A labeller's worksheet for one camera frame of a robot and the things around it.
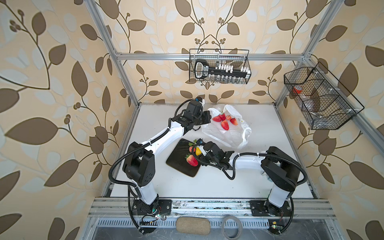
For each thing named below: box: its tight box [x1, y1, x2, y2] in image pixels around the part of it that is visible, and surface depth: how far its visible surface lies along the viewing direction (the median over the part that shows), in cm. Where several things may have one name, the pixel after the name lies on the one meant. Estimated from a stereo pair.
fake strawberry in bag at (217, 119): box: [212, 115, 222, 122], surface depth 110 cm
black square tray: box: [166, 138, 201, 178], surface depth 91 cm
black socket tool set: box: [194, 59, 252, 83], surface depth 86 cm
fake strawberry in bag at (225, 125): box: [221, 120, 230, 131], surface depth 107 cm
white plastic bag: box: [201, 104, 252, 149], surface depth 94 cm
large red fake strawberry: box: [184, 153, 199, 167], surface depth 88 cm
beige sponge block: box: [176, 216, 211, 235], surface depth 68 cm
